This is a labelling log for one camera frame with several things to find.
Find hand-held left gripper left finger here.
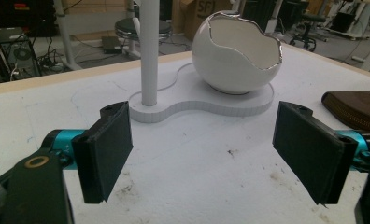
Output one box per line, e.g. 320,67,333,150
42,101,134,204

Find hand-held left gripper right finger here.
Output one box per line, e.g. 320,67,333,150
272,101,370,206

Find dark brown zip wallet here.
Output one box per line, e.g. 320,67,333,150
320,91,370,135

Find white stand with pole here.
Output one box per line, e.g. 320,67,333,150
128,0,275,124

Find grey floor box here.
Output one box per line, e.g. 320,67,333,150
100,35,123,54

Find white eggshell-shaped ceramic bowl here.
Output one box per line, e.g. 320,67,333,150
191,10,283,95

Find white table leg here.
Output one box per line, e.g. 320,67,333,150
52,0,83,72

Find black office chair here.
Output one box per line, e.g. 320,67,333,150
289,12,327,52

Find round black stool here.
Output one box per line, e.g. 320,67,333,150
114,17,172,41

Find black computer case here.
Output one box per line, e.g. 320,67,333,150
0,27,42,82

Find cardboard box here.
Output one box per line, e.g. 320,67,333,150
172,0,234,42

